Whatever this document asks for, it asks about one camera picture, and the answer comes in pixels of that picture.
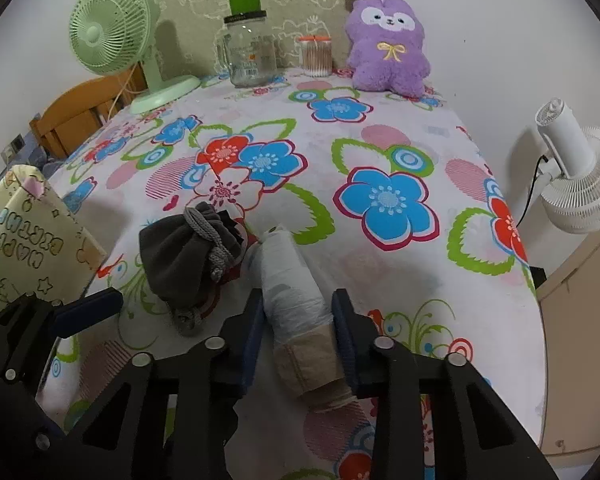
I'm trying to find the wall socket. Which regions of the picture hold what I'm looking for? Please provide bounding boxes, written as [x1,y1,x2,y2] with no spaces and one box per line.
[1,134,26,164]

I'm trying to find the beige cabinet door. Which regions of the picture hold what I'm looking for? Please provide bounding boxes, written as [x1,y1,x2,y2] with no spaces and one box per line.
[538,232,600,456]

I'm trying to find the white standing fan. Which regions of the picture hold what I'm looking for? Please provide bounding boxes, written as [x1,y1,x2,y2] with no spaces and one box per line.
[524,98,600,234]

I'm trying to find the cream birthday-print storage box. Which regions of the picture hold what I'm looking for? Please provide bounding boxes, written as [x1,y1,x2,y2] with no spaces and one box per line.
[0,165,107,312]

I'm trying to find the floral tablecloth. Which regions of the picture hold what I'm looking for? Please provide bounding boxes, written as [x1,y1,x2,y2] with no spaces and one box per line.
[40,74,545,436]

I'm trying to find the purple plush bunny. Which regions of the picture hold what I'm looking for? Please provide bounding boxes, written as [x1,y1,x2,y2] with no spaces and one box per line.
[344,0,431,99]

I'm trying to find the white and beige sock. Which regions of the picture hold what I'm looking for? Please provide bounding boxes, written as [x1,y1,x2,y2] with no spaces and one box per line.
[242,226,354,412]

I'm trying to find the glass jar green lid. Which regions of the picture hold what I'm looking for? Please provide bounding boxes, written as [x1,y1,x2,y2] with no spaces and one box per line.
[216,0,278,88]

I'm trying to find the green desk fan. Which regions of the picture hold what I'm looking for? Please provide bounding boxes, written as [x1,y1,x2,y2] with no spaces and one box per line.
[69,0,201,114]

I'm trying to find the grey drawstring pouch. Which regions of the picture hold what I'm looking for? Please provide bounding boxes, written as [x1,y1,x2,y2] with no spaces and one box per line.
[138,202,242,337]

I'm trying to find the cotton swab container orange lid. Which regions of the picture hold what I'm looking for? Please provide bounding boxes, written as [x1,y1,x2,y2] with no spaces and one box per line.
[298,35,332,77]

